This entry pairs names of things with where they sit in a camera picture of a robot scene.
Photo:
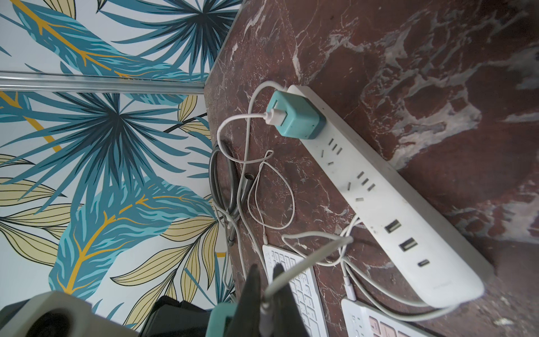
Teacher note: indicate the white wireless keyboard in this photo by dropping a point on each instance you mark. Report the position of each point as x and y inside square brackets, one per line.
[304, 288]

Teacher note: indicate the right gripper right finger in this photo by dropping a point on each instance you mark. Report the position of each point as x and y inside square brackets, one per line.
[287, 320]

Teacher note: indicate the pink keyboard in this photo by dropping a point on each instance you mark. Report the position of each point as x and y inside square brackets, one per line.
[364, 321]

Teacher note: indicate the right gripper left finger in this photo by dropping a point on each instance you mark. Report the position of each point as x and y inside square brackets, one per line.
[246, 320]

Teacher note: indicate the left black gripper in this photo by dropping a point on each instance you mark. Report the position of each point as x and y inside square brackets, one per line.
[168, 317]

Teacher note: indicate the teal charger plug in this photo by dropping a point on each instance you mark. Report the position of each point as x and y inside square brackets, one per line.
[220, 319]
[294, 116]

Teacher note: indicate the white power strip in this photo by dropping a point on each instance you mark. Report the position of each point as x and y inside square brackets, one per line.
[440, 265]

